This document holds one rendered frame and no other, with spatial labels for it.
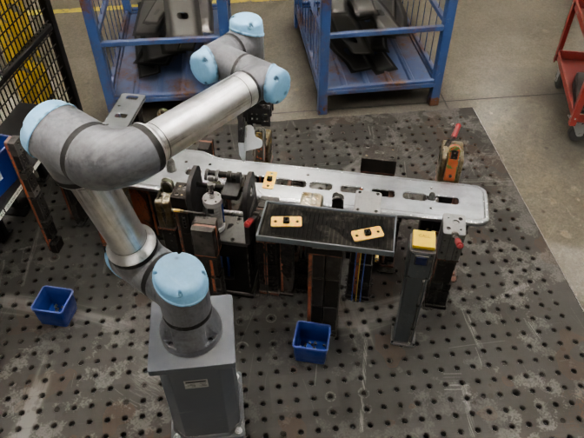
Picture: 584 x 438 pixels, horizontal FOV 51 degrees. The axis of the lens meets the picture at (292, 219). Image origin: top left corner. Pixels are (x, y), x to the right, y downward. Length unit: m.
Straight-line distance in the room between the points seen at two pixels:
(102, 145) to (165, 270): 0.40
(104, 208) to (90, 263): 1.05
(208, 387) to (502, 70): 3.59
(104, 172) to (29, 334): 1.18
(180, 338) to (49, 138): 0.58
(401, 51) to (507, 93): 0.77
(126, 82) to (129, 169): 3.14
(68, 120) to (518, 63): 4.02
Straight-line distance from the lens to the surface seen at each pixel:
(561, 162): 3.99
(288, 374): 1.93
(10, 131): 2.43
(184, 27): 4.02
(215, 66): 1.34
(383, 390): 1.92
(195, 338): 1.47
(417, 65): 4.30
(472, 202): 2.05
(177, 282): 1.36
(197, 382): 1.58
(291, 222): 1.68
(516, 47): 5.02
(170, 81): 4.15
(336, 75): 4.13
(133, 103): 2.47
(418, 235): 1.68
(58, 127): 1.13
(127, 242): 1.37
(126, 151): 1.07
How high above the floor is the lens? 2.37
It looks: 45 degrees down
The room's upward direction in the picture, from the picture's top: straight up
